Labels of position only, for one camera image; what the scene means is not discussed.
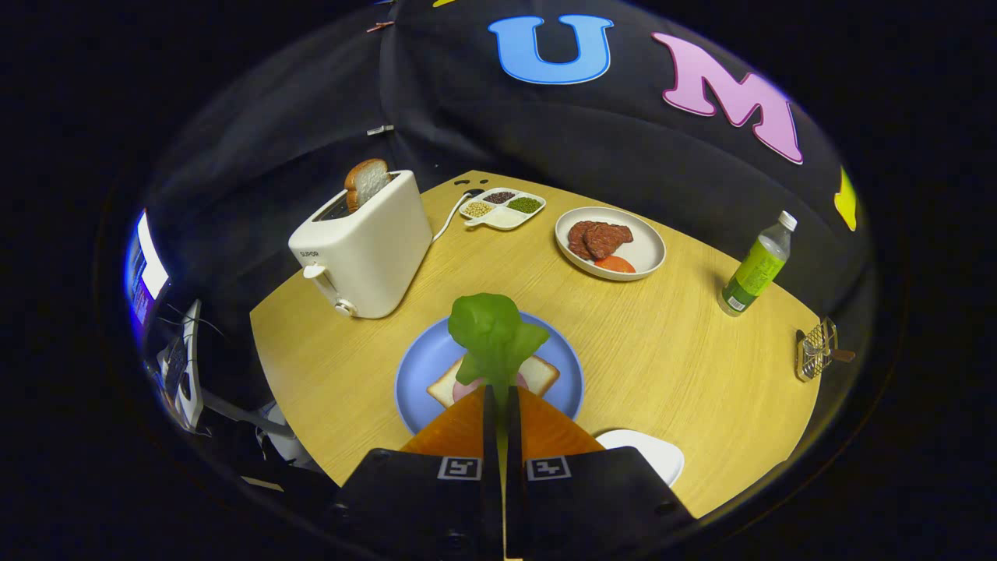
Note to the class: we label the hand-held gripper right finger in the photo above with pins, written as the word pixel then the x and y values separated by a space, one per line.
pixel 592 506

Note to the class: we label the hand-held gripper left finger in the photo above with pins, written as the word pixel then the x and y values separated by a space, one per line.
pixel 420 506

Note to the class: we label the green lettuce leaf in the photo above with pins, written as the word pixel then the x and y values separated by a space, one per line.
pixel 494 331

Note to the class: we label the plain white bread slice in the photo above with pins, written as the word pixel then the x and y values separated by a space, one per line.
pixel 366 181

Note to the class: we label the white square plate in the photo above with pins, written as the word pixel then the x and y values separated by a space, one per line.
pixel 654 456

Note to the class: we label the blue round plate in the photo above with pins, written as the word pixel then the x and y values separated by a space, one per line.
pixel 424 366

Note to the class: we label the bread slice with ham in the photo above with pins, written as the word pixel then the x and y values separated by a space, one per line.
pixel 541 374

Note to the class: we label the red tomato slice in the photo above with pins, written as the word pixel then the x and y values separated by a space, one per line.
pixel 615 265

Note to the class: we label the white toaster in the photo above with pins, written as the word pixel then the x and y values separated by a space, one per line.
pixel 374 249

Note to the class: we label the cream oval plate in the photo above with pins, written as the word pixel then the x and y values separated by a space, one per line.
pixel 646 245

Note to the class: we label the brown meat patty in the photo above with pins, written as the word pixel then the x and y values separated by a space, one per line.
pixel 576 238
pixel 607 240

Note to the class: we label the white device stand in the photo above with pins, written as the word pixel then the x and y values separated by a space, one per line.
pixel 191 366

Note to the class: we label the green label plastic bottle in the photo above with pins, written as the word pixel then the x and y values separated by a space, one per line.
pixel 755 269

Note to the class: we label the white divided seasoning tray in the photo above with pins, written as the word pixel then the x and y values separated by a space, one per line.
pixel 506 219

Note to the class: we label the yellow beans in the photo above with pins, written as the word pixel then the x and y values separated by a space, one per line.
pixel 477 209

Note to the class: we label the green beans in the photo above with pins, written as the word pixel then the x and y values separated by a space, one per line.
pixel 525 205

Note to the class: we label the dark beans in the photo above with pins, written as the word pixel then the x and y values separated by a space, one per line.
pixel 499 197

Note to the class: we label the lit screen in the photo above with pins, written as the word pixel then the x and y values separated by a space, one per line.
pixel 148 269

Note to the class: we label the white cloth clip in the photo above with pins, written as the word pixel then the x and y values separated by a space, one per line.
pixel 380 129

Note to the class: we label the black backdrop cloth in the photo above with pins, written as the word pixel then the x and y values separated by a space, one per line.
pixel 545 125

